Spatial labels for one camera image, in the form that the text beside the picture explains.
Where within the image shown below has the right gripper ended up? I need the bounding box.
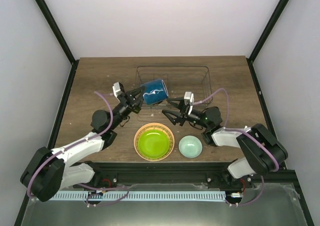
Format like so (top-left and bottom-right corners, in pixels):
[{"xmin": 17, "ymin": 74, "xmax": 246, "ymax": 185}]
[{"xmin": 162, "ymin": 97, "xmax": 209, "ymax": 129}]

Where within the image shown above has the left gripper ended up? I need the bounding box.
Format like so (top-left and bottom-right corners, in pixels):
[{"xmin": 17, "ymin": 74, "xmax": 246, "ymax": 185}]
[{"xmin": 109, "ymin": 86, "xmax": 147, "ymax": 130}]

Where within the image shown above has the dark blue mug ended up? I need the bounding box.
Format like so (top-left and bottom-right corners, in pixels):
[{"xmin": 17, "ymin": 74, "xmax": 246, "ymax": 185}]
[{"xmin": 141, "ymin": 78, "xmax": 169, "ymax": 105}]

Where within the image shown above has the grey wire dish rack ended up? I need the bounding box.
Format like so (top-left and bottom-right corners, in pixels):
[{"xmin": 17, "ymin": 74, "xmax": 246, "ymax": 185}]
[{"xmin": 135, "ymin": 65, "xmax": 212, "ymax": 101}]

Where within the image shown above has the pale green dotted bowl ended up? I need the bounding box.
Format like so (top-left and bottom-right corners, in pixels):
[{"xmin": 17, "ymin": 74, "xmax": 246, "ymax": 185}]
[{"xmin": 178, "ymin": 135, "xmax": 203, "ymax": 159}]

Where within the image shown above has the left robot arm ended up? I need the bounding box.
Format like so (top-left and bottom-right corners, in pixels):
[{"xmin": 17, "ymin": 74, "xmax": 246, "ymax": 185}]
[{"xmin": 20, "ymin": 82, "xmax": 146, "ymax": 202}]

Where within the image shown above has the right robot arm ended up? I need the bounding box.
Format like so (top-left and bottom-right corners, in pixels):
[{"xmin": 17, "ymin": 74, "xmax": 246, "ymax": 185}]
[{"xmin": 162, "ymin": 98, "xmax": 288, "ymax": 188}]

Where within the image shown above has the orange patterned plate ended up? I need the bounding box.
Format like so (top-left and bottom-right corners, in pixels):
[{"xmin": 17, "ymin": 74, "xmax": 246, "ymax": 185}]
[{"xmin": 133, "ymin": 123, "xmax": 175, "ymax": 162}]

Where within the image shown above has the lime green plate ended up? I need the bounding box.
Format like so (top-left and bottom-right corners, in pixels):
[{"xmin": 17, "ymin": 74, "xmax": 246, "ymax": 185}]
[{"xmin": 137, "ymin": 129, "xmax": 170, "ymax": 160}]

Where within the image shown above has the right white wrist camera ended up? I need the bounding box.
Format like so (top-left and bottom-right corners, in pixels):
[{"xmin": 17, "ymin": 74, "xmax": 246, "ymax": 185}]
[{"xmin": 183, "ymin": 91, "xmax": 195, "ymax": 105}]

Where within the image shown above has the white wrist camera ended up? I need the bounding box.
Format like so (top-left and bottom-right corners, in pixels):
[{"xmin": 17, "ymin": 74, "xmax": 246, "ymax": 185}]
[
  {"xmin": 183, "ymin": 91, "xmax": 195, "ymax": 105},
  {"xmin": 112, "ymin": 82, "xmax": 125, "ymax": 97}
]

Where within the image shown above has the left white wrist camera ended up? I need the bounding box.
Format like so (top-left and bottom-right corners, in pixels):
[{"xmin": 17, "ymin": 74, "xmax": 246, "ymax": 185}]
[{"xmin": 112, "ymin": 82, "xmax": 125, "ymax": 97}]

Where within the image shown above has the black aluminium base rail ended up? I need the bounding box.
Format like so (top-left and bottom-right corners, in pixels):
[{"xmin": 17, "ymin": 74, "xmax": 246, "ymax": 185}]
[{"xmin": 89, "ymin": 161, "xmax": 296, "ymax": 189}]

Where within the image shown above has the light blue slotted cable duct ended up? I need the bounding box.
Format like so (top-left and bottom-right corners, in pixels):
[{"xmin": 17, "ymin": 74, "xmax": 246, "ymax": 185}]
[{"xmin": 51, "ymin": 191, "xmax": 226, "ymax": 202}]

